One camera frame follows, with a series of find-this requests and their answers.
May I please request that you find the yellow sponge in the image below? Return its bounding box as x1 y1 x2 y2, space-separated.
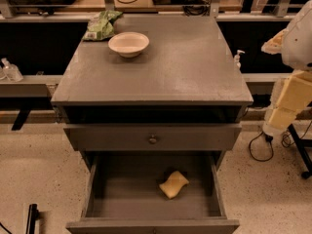
159 171 189 199

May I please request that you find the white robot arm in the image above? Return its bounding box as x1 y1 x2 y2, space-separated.
261 0 312 136

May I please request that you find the grey top drawer with knob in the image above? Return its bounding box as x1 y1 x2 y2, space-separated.
64 124 242 151

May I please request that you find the open grey middle drawer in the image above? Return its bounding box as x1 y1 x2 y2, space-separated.
66 151 239 234

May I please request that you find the grey wooden cabinet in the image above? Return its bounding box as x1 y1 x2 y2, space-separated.
51 14 254 234

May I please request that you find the white bowl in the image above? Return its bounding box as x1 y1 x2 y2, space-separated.
108 32 149 58

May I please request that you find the white pump bottle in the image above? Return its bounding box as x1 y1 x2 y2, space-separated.
233 50 246 69

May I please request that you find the green chip bag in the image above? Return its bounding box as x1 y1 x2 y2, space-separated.
83 10 123 41

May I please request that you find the clear sanitizer bottle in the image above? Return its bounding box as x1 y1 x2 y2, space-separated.
1 58 23 82

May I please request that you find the black metal stand leg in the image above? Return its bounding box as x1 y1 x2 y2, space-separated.
288 125 312 179

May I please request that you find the black object on floor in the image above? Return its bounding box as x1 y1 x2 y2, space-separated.
25 204 39 234

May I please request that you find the black power cable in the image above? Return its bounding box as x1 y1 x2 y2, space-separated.
248 120 312 163

